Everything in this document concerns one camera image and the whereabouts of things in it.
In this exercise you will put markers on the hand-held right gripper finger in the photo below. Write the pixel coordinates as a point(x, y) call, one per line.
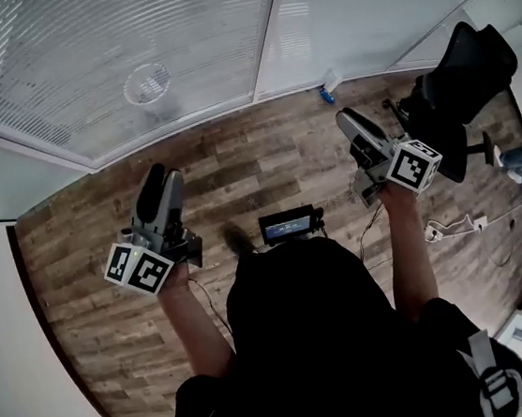
point(367, 128)
point(361, 150)

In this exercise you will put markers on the person's right forearm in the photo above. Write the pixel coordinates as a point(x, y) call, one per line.
point(408, 251)

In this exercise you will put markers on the white partition post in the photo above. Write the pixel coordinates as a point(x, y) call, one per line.
point(268, 36)

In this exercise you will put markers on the black office chair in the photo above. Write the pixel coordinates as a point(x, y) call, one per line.
point(476, 77)

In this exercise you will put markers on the person's left forearm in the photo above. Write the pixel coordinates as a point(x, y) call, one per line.
point(195, 324)

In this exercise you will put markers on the white power strip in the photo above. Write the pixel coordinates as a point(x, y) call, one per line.
point(479, 223)

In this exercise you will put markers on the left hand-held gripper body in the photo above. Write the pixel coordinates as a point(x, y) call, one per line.
point(141, 269)

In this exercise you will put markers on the fuzzy black microphone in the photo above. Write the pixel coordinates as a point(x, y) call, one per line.
point(238, 238)

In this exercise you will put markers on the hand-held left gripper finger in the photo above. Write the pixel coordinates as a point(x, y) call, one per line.
point(151, 192)
point(174, 197)

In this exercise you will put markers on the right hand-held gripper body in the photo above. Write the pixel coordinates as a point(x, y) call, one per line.
point(414, 165)

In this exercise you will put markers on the white wall plug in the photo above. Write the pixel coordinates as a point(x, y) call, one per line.
point(434, 232)

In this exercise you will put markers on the frosted glass door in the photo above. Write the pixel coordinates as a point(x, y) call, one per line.
point(12, 181)

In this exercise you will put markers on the person in white shirt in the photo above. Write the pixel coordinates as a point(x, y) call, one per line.
point(314, 338)

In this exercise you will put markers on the white mesh wastebasket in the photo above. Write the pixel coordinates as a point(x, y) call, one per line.
point(147, 91)

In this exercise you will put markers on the black chest-mounted screen device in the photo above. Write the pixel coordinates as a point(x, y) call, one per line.
point(289, 227)

